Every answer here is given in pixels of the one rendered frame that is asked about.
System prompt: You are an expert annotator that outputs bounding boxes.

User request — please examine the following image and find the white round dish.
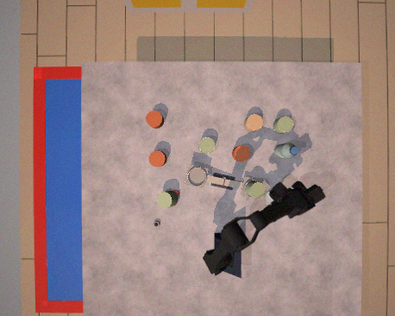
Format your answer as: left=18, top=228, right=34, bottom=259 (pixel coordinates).
left=265, top=189, right=273, bottom=205

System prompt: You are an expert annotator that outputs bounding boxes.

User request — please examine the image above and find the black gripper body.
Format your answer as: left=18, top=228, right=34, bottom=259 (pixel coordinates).
left=264, top=181, right=306, bottom=210

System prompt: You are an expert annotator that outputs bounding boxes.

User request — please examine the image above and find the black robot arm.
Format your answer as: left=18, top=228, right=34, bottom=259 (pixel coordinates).
left=203, top=182, right=326, bottom=275

